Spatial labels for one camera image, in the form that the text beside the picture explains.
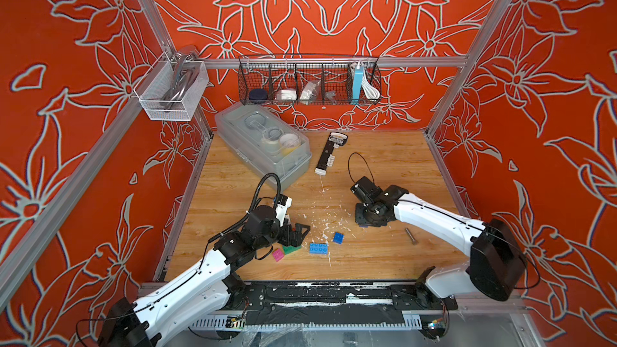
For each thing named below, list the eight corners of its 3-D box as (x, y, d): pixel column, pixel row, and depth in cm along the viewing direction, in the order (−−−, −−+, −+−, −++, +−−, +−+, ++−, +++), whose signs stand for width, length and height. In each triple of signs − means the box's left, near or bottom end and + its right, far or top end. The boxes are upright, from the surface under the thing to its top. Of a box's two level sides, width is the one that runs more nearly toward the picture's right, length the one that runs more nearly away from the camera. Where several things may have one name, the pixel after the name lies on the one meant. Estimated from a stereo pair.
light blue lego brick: (309, 254, 84) (309, 252, 82) (309, 245, 86) (309, 242, 84) (327, 254, 84) (327, 252, 82) (326, 245, 86) (327, 242, 84)
